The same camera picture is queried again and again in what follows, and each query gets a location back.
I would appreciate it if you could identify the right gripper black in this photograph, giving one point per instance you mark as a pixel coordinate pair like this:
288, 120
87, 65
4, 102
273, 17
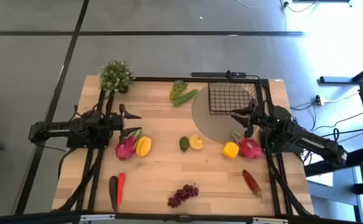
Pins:
262, 115

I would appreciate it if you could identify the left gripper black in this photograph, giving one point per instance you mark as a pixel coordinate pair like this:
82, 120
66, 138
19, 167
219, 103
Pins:
116, 122

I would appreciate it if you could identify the pink dragon fruit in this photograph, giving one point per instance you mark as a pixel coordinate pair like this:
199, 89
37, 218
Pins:
250, 148
125, 149

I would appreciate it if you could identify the yellow bell pepper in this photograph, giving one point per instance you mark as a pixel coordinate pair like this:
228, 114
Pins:
230, 150

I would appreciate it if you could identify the round yellow fruit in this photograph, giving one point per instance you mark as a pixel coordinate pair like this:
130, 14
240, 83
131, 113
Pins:
196, 142

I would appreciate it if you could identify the green avocado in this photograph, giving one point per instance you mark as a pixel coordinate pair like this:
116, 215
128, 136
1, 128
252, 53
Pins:
184, 144

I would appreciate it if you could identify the green grape bunch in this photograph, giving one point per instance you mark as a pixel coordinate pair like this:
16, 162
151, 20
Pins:
177, 88

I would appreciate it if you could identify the orange carrot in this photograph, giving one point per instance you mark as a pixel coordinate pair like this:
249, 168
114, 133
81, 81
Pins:
121, 186

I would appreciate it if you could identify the green cucumber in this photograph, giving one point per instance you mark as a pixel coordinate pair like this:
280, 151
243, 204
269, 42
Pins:
184, 98

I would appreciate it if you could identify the dark red chili pepper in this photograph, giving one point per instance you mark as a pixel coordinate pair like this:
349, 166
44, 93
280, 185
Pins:
251, 183

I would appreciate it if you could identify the dark purple eggplant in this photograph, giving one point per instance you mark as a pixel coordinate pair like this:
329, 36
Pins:
113, 193

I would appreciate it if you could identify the red grape bunch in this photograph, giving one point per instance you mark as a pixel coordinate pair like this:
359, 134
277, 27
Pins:
181, 196

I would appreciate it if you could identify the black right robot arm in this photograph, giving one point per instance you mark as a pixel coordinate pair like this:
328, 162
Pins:
309, 140

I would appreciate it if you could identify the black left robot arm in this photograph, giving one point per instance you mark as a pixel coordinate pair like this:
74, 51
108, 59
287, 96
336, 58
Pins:
60, 129

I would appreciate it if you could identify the round grey mat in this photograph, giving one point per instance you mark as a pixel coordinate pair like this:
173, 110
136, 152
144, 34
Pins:
212, 127

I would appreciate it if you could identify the small black clamp knob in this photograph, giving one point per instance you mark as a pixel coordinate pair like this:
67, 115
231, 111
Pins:
228, 74

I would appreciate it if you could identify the small potted green plant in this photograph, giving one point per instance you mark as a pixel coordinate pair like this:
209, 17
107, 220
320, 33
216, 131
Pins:
116, 76

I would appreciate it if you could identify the white power strip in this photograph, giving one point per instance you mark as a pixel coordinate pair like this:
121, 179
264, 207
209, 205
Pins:
318, 100

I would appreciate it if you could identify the black floor stand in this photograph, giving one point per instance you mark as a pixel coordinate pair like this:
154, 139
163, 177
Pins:
340, 80

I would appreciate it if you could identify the black slanted beam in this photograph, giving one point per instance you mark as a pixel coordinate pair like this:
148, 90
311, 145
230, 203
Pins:
358, 157

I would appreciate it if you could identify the black aluminium table frame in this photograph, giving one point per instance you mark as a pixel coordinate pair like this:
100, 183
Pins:
156, 79

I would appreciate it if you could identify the silver metal bracket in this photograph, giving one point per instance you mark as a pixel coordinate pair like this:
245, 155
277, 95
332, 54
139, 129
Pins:
97, 217
270, 220

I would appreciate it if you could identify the black horizontal rail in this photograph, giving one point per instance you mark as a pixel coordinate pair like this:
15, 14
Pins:
29, 217

